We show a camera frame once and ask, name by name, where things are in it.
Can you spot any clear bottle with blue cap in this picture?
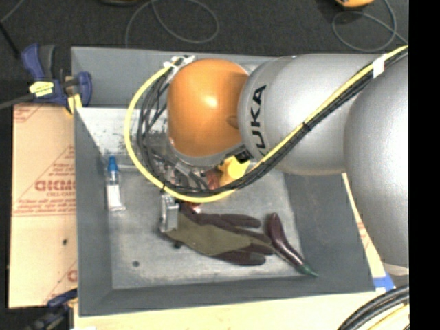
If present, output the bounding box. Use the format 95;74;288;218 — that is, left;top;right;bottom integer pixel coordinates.
104;155;127;213

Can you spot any olive and maroon work glove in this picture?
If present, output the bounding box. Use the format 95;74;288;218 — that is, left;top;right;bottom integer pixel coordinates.
159;203;276;267

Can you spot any grey metal bin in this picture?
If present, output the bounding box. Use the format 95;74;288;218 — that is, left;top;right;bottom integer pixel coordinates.
70;46;376;316

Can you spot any red-brown small object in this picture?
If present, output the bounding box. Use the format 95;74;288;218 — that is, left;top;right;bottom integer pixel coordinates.
205;170;221;190

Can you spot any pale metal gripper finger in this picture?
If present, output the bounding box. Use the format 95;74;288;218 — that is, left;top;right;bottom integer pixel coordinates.
168;199;180;232
159;194;171;233

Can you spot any yellow toy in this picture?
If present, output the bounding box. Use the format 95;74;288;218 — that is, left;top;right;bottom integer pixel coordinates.
218;154;252;188

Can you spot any brown cardboard board, red print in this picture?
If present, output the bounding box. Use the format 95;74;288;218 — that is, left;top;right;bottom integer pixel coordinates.
7;102;397;309

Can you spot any purple toy eggplant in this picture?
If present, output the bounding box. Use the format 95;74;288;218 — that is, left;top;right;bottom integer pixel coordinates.
265;212;320;278

